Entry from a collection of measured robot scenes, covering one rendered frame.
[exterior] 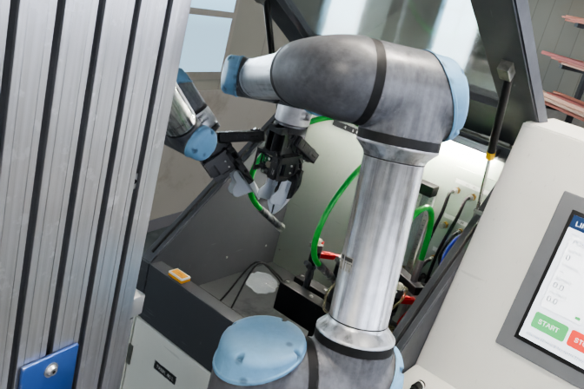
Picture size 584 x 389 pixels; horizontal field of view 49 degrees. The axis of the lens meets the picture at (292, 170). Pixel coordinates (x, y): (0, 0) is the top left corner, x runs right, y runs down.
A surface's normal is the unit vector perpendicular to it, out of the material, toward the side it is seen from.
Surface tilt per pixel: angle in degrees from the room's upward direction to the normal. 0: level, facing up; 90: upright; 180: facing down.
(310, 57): 69
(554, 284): 76
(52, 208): 90
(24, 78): 90
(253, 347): 8
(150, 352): 90
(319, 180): 90
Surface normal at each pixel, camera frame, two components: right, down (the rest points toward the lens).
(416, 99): 0.23, 0.23
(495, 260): -0.53, -0.13
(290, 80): -0.76, 0.26
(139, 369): -0.61, 0.10
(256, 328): 0.11, -0.94
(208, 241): 0.76, 0.37
